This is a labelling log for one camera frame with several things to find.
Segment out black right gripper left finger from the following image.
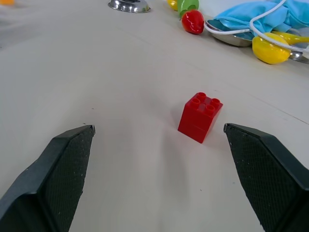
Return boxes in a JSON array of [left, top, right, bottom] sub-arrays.
[[0, 124, 96, 232]]

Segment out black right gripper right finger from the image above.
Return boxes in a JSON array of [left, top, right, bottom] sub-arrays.
[[223, 123, 309, 232]]

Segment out red toy brick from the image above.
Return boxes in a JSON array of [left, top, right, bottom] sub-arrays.
[[177, 91, 224, 144]]

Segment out yellow toy lemon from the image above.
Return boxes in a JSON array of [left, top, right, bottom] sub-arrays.
[[252, 32, 291, 65]]

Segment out yellow toy banana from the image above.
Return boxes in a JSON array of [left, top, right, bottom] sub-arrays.
[[271, 30, 309, 46]]

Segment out steel plate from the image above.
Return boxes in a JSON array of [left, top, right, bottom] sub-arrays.
[[204, 19, 309, 64]]

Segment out blue cloth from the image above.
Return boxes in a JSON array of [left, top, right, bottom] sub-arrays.
[[213, 0, 309, 39]]

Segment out round steel bowl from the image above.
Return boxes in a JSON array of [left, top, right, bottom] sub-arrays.
[[107, 0, 151, 14]]

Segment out green toy pepper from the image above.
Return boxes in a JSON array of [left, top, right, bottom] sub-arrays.
[[177, 0, 200, 18]]

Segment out small yellow toy fruit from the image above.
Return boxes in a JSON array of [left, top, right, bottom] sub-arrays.
[[167, 0, 179, 12]]

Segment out white cable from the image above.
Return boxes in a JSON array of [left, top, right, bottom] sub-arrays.
[[204, 0, 309, 53]]

